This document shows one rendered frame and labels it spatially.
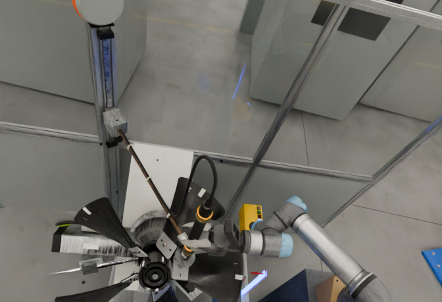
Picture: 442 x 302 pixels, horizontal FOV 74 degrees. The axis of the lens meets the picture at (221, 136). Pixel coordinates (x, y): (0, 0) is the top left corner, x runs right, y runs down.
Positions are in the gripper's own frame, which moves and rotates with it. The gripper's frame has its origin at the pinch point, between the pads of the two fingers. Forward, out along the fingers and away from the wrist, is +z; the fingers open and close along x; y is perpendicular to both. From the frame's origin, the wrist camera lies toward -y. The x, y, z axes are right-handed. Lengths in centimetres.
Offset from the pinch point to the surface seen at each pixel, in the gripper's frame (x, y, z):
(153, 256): 1.2, 26.4, 8.1
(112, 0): 58, -38, 34
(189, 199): 18.6, 12.2, -2.0
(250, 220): 28, 43, -37
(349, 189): 70, 65, -121
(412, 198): 128, 150, -275
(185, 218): 12.2, 15.8, -1.5
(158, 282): -6.7, 30.1, 4.8
